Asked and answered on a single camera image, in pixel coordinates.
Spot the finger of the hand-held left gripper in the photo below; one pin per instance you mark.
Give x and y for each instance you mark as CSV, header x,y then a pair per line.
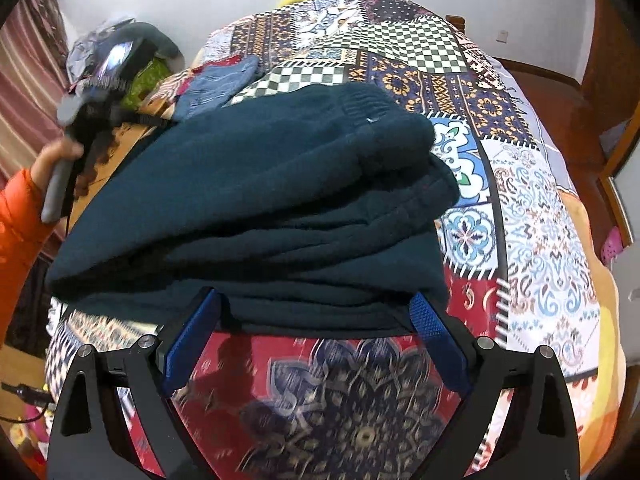
x,y
145,119

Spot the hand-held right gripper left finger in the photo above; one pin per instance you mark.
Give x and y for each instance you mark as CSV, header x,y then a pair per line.
x,y
187,345

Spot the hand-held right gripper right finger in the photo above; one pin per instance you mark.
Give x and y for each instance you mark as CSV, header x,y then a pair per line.
x,y
440,345

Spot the dark teal pants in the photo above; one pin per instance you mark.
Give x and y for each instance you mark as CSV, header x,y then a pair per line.
x,y
250,200

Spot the person's left forearm orange sleeve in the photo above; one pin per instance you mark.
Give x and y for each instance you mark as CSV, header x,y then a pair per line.
x,y
20,230

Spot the person's left hand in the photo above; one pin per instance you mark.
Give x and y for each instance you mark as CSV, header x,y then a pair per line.
x,y
52,155

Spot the bamboo lap desk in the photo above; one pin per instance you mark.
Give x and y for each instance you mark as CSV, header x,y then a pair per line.
x,y
137,137

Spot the striped pink curtain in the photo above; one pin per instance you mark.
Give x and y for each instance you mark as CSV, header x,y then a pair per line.
x,y
30,70

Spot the blue jeans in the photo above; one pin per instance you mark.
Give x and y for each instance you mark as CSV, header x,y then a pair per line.
x,y
215,87

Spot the grey tube pillow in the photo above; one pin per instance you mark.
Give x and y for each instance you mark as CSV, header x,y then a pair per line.
x,y
155,37

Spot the red cloth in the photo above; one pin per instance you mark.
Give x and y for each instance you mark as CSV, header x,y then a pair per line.
x,y
220,62

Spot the orange yellow blanket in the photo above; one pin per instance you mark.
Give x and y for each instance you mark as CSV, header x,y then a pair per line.
x,y
600,270

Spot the pink slipper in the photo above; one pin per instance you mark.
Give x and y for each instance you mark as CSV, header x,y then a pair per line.
x,y
612,247

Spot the patchwork quilt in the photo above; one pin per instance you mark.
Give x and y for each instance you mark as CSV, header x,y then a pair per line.
x,y
500,110

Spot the wooden door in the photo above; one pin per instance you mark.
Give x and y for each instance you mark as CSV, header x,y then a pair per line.
x,y
607,60

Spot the white wall socket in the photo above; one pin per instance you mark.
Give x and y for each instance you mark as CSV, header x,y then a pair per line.
x,y
501,35

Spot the wooden bed post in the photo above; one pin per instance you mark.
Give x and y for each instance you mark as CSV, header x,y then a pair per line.
x,y
456,24

